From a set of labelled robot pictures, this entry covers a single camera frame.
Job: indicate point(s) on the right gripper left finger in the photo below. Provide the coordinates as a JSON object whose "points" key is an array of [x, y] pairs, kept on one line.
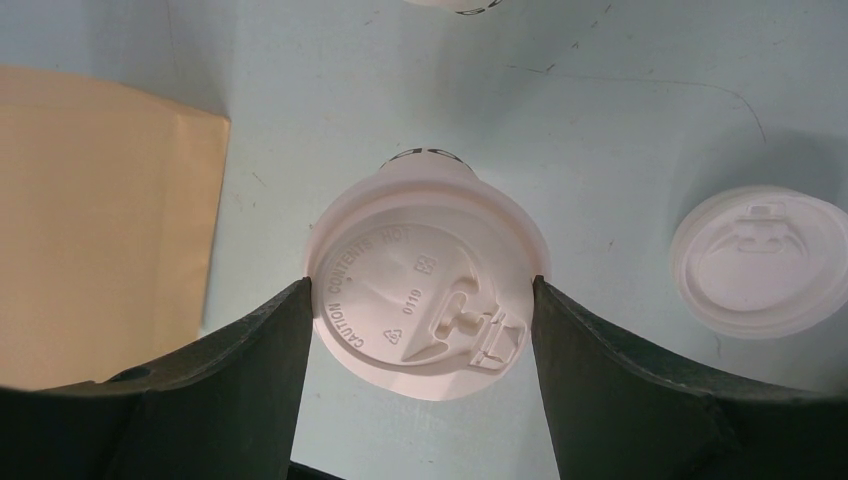
{"points": [[222, 407]]}

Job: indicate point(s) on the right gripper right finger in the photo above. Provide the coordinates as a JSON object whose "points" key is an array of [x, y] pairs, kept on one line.
{"points": [[621, 407]]}

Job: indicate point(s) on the brown paper takeout bag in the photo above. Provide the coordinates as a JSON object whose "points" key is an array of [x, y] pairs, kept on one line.
{"points": [[109, 200]]}

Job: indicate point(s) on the white paper cup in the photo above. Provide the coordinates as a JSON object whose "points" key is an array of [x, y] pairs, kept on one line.
{"points": [[462, 7], [429, 160]]}

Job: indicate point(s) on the stack of white plastic lids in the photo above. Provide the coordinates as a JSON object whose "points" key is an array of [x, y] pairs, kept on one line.
{"points": [[761, 262]]}

